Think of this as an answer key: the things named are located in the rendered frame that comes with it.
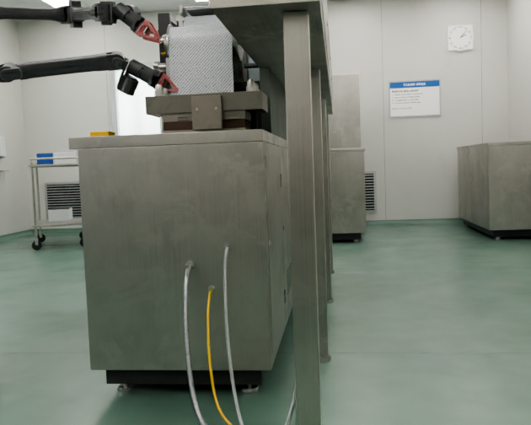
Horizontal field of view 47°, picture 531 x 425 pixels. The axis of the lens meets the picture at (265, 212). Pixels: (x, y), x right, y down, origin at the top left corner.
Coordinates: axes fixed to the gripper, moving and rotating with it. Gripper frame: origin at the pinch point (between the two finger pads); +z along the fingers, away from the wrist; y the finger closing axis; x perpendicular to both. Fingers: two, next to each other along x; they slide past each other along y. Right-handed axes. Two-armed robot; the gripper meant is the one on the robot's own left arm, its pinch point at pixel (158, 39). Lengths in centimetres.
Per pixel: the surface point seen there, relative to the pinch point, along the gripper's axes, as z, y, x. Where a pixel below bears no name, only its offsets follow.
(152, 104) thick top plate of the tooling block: 20.8, 26.0, -18.4
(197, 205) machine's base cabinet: 55, 32, -35
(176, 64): 13.4, 6.4, -3.0
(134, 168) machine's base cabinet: 30, 32, -38
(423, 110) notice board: 125, -548, 122
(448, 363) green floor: 163, -7, -30
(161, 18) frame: -13.5, -26.8, 7.4
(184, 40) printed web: 10.7, 6.5, 5.5
